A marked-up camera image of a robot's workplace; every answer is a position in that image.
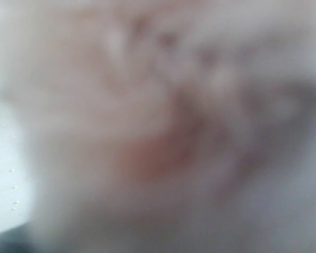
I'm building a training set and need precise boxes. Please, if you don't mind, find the beige teddy bear striped sweater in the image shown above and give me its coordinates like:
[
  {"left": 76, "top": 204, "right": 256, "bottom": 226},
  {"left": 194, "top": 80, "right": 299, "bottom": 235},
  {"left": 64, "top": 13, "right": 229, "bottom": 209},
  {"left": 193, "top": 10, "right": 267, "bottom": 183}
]
[{"left": 0, "top": 1, "right": 316, "bottom": 252}]

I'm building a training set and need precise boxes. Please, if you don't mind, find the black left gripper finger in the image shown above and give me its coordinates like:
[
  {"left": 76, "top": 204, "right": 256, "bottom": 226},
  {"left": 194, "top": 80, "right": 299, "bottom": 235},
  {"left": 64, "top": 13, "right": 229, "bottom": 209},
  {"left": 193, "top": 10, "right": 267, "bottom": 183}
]
[{"left": 0, "top": 223, "right": 35, "bottom": 253}]

